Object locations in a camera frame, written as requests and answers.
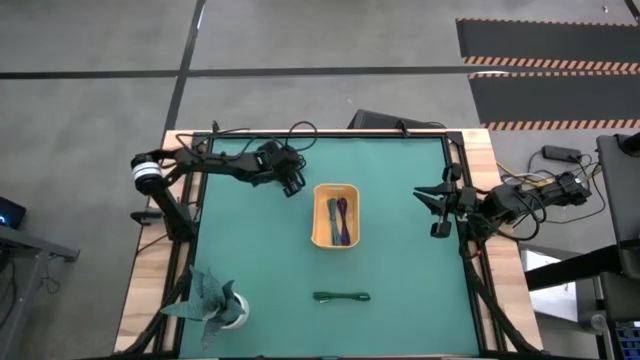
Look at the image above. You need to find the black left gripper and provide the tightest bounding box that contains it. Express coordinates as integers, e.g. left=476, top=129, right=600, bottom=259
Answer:
left=252, top=141, right=307, bottom=199

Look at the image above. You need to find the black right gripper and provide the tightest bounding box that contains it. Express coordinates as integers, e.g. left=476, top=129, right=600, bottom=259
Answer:
left=413, top=162, right=481, bottom=239

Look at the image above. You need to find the light blue braided USB-C cable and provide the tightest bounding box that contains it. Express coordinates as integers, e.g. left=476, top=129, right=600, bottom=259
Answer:
left=327, top=197, right=342, bottom=246

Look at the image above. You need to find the dark purple braided USB-C cable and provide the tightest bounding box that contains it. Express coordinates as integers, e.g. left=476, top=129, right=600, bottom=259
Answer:
left=336, top=196, right=352, bottom=247

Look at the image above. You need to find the green braided USB-C cable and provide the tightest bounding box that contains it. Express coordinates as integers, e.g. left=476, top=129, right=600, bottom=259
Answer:
left=313, top=291, right=372, bottom=304

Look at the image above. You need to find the yellow plastic basket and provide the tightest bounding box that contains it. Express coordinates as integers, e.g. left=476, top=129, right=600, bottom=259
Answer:
left=310, top=182, right=362, bottom=251

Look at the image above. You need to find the black flat monitor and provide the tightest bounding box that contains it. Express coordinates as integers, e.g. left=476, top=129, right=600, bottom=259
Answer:
left=348, top=109, right=447, bottom=132

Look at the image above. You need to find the green table mat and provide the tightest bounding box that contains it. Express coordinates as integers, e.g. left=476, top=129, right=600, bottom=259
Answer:
left=178, top=137, right=482, bottom=359

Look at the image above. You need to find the black power adapter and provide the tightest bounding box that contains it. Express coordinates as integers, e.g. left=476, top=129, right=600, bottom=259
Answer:
left=542, top=145, right=583, bottom=162

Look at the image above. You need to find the black striped floor mat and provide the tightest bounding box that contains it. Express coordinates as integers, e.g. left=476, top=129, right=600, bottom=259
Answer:
left=468, top=71, right=640, bottom=132
left=455, top=18, right=640, bottom=72

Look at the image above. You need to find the white round plant pot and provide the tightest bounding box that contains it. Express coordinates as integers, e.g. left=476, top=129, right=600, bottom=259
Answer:
left=219, top=292, right=250, bottom=330

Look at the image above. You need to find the green succulent plant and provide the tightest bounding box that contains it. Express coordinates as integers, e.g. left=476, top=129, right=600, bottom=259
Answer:
left=159, top=264, right=241, bottom=349

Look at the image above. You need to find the black desk chair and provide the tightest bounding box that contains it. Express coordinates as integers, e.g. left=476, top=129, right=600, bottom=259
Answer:
left=596, top=132, right=640, bottom=281

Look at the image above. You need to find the grey side desk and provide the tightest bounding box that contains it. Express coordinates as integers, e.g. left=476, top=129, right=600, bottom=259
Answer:
left=0, top=223, right=81, bottom=360

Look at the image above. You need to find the black device with blue light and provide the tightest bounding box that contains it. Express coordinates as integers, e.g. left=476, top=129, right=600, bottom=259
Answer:
left=0, top=195, right=27, bottom=230

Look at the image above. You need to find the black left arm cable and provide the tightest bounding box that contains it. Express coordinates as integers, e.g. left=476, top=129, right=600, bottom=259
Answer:
left=174, top=121, right=319, bottom=156

